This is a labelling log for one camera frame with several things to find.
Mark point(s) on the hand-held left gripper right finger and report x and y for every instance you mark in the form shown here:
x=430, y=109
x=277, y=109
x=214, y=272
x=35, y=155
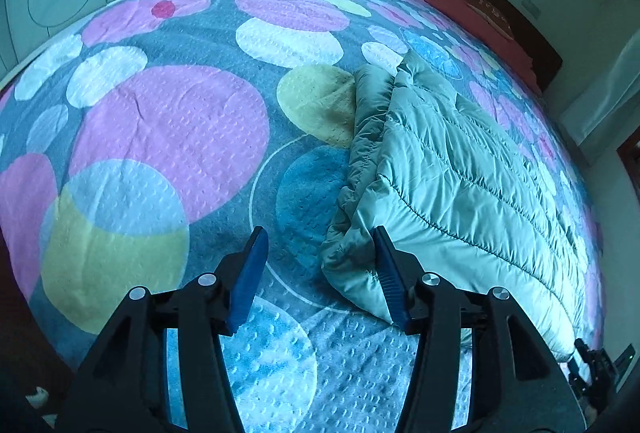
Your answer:
x=391, y=285

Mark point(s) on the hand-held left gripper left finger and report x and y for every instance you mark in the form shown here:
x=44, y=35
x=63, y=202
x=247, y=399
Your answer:
x=246, y=285

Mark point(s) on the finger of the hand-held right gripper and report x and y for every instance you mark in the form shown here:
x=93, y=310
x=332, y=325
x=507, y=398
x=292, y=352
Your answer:
x=597, y=363

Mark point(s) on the green quilted puffer jacket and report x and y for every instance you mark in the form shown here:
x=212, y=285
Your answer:
x=450, y=193

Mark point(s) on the circle-patterned bedspread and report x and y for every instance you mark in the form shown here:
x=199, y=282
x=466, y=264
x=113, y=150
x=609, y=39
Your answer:
x=175, y=128

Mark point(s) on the pale green curtain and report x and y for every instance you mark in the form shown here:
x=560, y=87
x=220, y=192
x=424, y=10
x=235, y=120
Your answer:
x=605, y=98

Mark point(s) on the dark wooden headboard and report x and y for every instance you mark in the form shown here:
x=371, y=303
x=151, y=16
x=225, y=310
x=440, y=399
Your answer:
x=540, y=48

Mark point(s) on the red pillow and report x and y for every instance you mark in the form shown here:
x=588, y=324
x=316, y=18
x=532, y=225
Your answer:
x=450, y=0

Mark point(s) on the white wall outlet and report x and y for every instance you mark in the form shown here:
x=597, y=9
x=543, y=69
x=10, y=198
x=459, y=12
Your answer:
x=531, y=8

